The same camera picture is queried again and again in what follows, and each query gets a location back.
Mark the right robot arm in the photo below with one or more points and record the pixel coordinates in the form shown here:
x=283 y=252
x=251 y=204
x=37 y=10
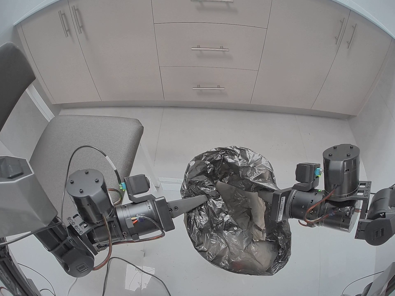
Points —
x=341 y=165

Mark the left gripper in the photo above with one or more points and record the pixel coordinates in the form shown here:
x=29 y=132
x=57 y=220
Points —
x=139 y=217

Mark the black plastic bag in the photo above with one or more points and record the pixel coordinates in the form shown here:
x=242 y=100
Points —
x=237 y=162

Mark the pale beige cabinet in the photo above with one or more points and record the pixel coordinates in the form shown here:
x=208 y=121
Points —
x=209 y=26

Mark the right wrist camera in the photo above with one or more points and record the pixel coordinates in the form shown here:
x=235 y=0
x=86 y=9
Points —
x=305 y=173

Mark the grey padded chair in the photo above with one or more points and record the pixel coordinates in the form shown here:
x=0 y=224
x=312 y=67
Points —
x=89 y=137

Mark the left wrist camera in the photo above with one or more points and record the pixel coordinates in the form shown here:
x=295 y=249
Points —
x=137 y=184

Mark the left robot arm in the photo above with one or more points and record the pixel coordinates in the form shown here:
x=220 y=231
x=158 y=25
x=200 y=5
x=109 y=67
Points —
x=89 y=193

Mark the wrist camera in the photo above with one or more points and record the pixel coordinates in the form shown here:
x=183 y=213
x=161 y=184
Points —
x=137 y=184
x=305 y=173

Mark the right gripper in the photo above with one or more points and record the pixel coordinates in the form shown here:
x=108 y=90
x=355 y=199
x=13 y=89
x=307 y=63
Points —
x=304 y=205

